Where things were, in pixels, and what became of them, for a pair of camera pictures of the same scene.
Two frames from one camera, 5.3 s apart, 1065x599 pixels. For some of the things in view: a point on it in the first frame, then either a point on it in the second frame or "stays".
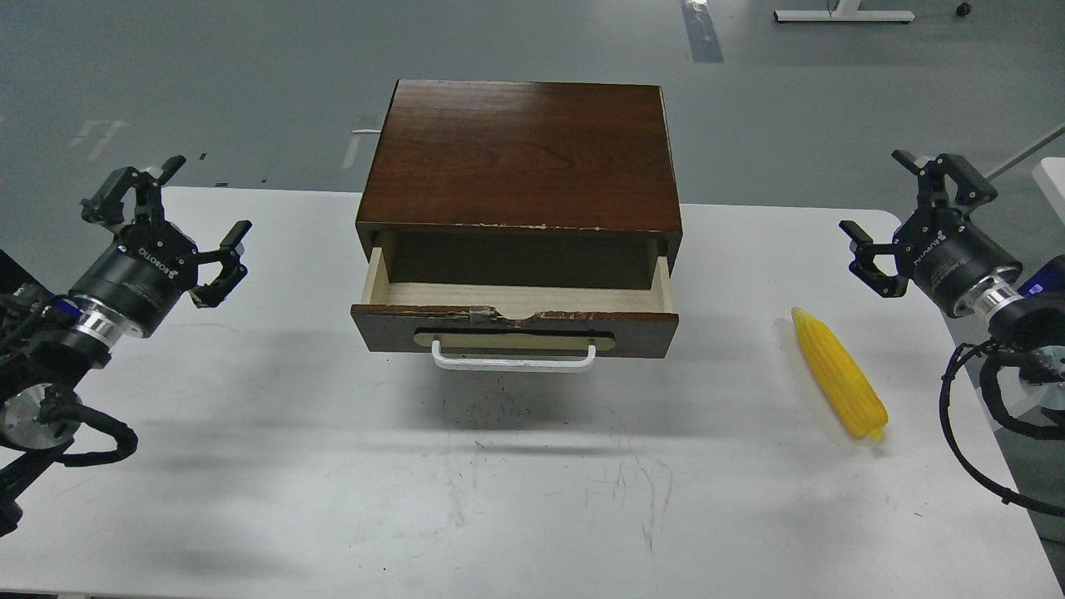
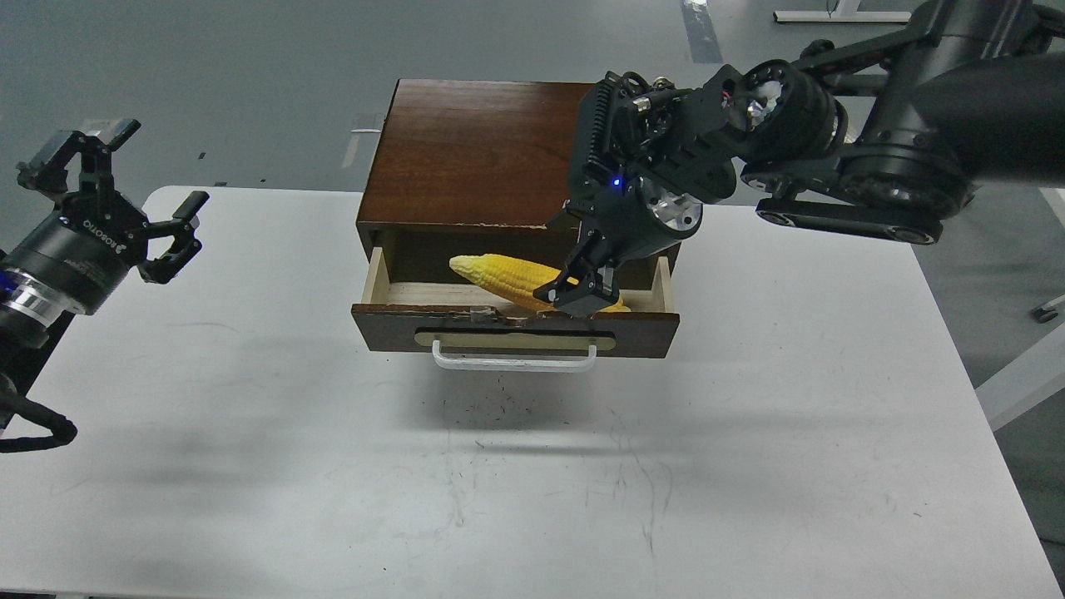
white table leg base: x=843 y=11 stays
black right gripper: x=938 y=249 to x=622 y=215
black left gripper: x=150 y=264 to x=83 y=250
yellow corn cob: x=843 y=374 to x=517 y=281
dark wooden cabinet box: x=486 y=184 stays
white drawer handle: x=484 y=364 stays
